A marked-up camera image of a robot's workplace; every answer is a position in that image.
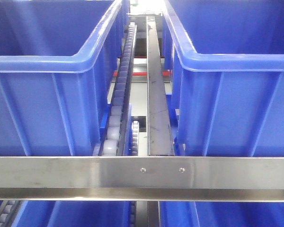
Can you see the red bar behind shelf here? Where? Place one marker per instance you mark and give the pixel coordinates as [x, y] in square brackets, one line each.
[164, 73]

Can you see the steel front shelf beam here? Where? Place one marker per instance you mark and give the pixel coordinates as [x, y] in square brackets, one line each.
[142, 178]

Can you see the grey roller conveyor track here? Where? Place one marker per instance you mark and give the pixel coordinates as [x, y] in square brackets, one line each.
[116, 138]

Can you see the upper left blue bin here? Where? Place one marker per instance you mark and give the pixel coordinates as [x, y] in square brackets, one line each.
[57, 59]

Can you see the blue bin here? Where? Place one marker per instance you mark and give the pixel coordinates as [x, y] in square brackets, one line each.
[74, 214]
[57, 59]
[227, 58]
[221, 214]

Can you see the upper right blue bin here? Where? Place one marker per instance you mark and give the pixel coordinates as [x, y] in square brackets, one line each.
[227, 58]

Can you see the lower right blue bin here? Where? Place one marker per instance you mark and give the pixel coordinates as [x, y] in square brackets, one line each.
[221, 214]

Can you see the lower left blue bin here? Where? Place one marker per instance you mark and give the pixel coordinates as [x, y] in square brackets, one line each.
[74, 214]

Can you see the lower roller track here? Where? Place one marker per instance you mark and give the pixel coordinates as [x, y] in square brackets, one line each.
[8, 212]

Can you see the steel centre divider rail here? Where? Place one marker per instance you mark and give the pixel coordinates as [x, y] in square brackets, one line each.
[160, 140]

